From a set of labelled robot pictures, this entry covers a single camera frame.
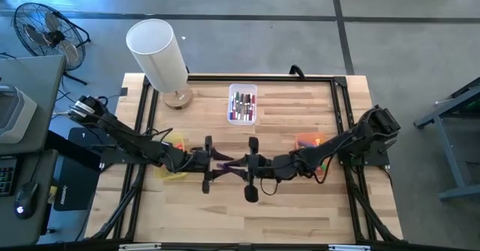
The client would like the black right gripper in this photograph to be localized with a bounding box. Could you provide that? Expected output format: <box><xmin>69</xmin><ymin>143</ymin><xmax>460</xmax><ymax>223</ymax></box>
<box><xmin>223</xmin><ymin>136</ymin><xmax>301</xmax><ymax>203</ymax></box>

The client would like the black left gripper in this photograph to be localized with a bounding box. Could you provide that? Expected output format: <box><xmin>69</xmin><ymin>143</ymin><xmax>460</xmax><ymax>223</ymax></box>
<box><xmin>170</xmin><ymin>135</ymin><xmax>235</xmax><ymax>195</ymax></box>

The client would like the yellow plastic bin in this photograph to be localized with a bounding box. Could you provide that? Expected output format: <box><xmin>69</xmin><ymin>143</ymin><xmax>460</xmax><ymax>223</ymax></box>
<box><xmin>152</xmin><ymin>131</ymin><xmax>188</xmax><ymax>181</ymax></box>

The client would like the orange plastic bin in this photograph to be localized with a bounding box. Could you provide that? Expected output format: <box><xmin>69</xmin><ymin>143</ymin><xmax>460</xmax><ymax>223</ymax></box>
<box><xmin>294</xmin><ymin>132</ymin><xmax>328</xmax><ymax>177</ymax></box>

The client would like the clear plastic bin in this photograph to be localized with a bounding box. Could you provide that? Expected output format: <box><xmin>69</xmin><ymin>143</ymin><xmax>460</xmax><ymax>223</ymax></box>
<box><xmin>227</xmin><ymin>83</ymin><xmax>259</xmax><ymax>127</ymax></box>

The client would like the white shade wooden base lamp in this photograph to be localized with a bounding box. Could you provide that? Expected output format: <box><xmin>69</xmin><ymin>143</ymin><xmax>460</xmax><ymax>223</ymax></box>
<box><xmin>125</xmin><ymin>18</ymin><xmax>194</xmax><ymax>111</ymax></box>

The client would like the black control box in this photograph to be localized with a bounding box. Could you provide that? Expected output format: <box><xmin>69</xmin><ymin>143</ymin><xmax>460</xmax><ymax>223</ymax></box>
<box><xmin>44</xmin><ymin>126</ymin><xmax>113</xmax><ymax>212</ymax></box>

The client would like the dark grey desk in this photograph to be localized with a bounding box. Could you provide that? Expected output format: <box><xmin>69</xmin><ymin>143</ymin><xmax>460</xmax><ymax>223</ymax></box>
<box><xmin>0</xmin><ymin>148</ymin><xmax>60</xmax><ymax>247</ymax></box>

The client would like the black computer mouse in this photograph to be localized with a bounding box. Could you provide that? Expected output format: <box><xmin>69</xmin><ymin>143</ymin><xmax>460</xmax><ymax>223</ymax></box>
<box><xmin>13</xmin><ymin>181</ymin><xmax>40</xmax><ymax>220</ymax></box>

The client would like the grey side table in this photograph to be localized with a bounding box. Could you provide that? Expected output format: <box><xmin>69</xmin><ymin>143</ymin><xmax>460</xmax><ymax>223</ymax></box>
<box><xmin>0</xmin><ymin>55</ymin><xmax>68</xmax><ymax>157</ymax></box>

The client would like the black floor fan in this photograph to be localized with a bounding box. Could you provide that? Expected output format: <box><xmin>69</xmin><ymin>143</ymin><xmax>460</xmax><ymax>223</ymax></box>
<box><xmin>13</xmin><ymin>1</ymin><xmax>92</xmax><ymax>87</ymax></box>

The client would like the grey plastic appliance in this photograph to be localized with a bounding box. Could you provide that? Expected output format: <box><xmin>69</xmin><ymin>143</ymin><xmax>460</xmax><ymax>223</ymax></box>
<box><xmin>0</xmin><ymin>84</ymin><xmax>38</xmax><ymax>145</ymax></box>

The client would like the black keyboard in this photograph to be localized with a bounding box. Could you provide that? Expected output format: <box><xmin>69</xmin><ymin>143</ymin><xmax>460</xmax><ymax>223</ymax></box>
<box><xmin>0</xmin><ymin>156</ymin><xmax>19</xmax><ymax>198</ymax></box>

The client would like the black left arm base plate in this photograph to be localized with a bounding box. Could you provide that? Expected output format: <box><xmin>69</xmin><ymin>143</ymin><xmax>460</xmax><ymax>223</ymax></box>
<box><xmin>100</xmin><ymin>145</ymin><xmax>151</xmax><ymax>166</ymax></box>

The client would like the silver bracket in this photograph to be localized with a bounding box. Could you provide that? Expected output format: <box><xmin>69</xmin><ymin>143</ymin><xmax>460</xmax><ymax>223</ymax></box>
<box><xmin>328</xmin><ymin>244</ymin><xmax>372</xmax><ymax>251</ymax></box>
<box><xmin>118</xmin><ymin>243</ymin><xmax>163</xmax><ymax>251</ymax></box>

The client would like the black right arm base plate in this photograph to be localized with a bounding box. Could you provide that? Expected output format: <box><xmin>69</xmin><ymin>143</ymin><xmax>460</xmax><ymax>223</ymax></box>
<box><xmin>335</xmin><ymin>136</ymin><xmax>398</xmax><ymax>168</ymax></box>

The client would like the blue grey metal table frame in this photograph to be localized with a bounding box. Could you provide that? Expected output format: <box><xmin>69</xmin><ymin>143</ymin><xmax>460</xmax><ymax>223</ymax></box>
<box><xmin>412</xmin><ymin>76</ymin><xmax>480</xmax><ymax>202</ymax></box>

